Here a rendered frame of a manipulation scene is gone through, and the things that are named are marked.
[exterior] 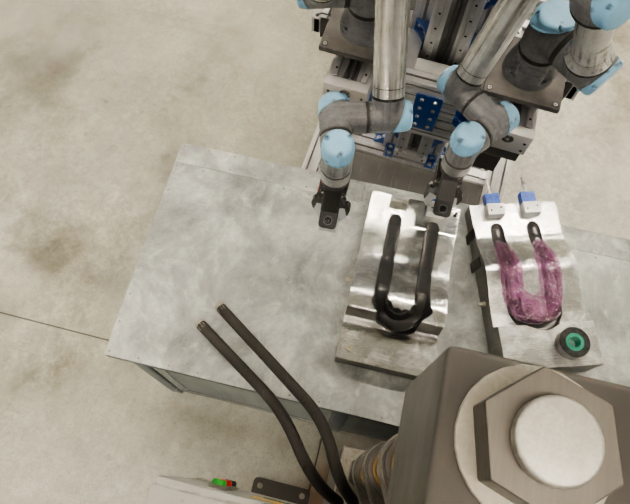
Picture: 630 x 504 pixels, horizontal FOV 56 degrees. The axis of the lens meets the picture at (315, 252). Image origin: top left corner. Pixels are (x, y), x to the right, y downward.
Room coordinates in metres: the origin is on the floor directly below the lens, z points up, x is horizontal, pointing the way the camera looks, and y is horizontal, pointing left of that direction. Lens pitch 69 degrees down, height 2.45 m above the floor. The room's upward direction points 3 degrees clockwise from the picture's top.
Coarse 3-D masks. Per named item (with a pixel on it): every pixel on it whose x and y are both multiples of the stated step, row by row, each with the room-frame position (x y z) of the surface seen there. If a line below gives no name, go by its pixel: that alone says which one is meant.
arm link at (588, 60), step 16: (576, 0) 0.90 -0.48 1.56; (592, 0) 0.88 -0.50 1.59; (608, 0) 0.86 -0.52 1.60; (624, 0) 0.87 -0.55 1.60; (576, 16) 0.91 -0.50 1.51; (592, 16) 0.87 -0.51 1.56; (608, 16) 0.85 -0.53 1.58; (624, 16) 0.88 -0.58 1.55; (576, 32) 0.97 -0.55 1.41; (592, 32) 0.93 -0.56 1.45; (608, 32) 0.94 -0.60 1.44; (576, 48) 0.98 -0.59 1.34; (592, 48) 0.95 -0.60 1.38; (608, 48) 0.98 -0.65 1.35; (560, 64) 1.05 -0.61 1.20; (576, 64) 1.00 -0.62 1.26; (592, 64) 0.98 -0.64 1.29; (608, 64) 0.99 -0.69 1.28; (576, 80) 1.00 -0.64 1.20; (592, 80) 0.98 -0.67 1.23
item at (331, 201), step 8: (328, 192) 0.68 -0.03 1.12; (336, 192) 0.69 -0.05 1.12; (328, 200) 0.67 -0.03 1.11; (336, 200) 0.67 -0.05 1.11; (328, 208) 0.65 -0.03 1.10; (336, 208) 0.65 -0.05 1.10; (320, 216) 0.63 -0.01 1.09; (328, 216) 0.63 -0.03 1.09; (336, 216) 0.63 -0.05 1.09; (320, 224) 0.62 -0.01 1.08; (328, 224) 0.62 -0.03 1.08
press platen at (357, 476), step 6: (360, 456) 0.07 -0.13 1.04; (354, 462) 0.06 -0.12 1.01; (360, 462) 0.06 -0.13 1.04; (354, 468) 0.04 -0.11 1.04; (360, 468) 0.04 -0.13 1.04; (354, 474) 0.03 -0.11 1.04; (360, 474) 0.03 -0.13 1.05; (354, 480) 0.02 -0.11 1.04; (360, 480) 0.02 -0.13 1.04; (360, 486) 0.01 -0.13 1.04; (360, 492) -0.01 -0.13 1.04; (366, 492) -0.01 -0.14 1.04; (360, 498) -0.02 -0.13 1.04; (366, 498) -0.02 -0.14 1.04
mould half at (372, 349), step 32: (384, 224) 0.71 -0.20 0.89; (416, 224) 0.71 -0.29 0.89; (448, 224) 0.72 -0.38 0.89; (416, 256) 0.62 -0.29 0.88; (448, 256) 0.62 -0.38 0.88; (352, 288) 0.50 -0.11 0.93; (448, 288) 0.52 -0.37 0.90; (352, 320) 0.43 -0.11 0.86; (352, 352) 0.34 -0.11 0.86; (384, 352) 0.35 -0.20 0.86; (416, 352) 0.35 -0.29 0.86
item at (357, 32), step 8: (344, 16) 1.27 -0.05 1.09; (352, 16) 1.25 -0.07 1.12; (360, 16) 1.23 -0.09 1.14; (344, 24) 1.26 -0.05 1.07; (352, 24) 1.24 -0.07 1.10; (360, 24) 1.23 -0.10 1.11; (368, 24) 1.23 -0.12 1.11; (344, 32) 1.24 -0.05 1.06; (352, 32) 1.23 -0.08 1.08; (360, 32) 1.22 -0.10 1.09; (368, 32) 1.22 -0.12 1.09; (352, 40) 1.22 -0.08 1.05; (360, 40) 1.21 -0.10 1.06; (368, 40) 1.21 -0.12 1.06
